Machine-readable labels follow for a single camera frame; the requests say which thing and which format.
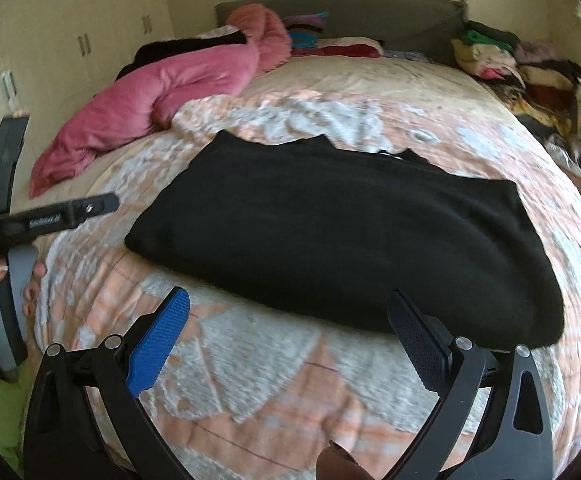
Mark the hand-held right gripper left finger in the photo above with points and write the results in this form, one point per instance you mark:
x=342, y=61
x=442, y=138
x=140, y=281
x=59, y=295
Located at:
x=163, y=340

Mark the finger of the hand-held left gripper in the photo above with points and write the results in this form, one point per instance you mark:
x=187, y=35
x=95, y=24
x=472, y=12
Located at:
x=95, y=206

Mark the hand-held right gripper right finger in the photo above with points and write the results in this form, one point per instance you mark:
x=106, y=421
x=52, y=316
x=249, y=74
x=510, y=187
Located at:
x=420, y=345

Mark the black sweater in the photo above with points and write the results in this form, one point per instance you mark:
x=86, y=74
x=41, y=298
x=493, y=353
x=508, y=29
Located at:
x=345, y=240

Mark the pile of folded clothes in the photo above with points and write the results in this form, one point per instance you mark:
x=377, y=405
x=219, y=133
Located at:
x=485, y=55

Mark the peach patterned bedspread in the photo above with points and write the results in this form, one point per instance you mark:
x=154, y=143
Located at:
x=250, y=360

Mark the pink blanket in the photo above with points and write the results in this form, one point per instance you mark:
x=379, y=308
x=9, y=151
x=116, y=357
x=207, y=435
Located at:
x=135, y=110

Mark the black cloth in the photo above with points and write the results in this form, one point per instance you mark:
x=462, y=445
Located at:
x=150, y=55

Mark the cream wardrobe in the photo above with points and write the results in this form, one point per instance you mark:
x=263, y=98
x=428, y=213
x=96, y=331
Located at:
x=70, y=10

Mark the striped colourful cloth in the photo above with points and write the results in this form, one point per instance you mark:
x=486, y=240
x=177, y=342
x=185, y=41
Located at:
x=305, y=30

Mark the blue patterned cloth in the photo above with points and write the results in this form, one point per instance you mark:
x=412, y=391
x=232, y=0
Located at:
x=408, y=56

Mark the red cloth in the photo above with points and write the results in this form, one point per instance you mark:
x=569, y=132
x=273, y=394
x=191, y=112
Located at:
x=353, y=51

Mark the grey headboard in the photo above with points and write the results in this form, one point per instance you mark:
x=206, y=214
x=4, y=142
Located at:
x=385, y=20

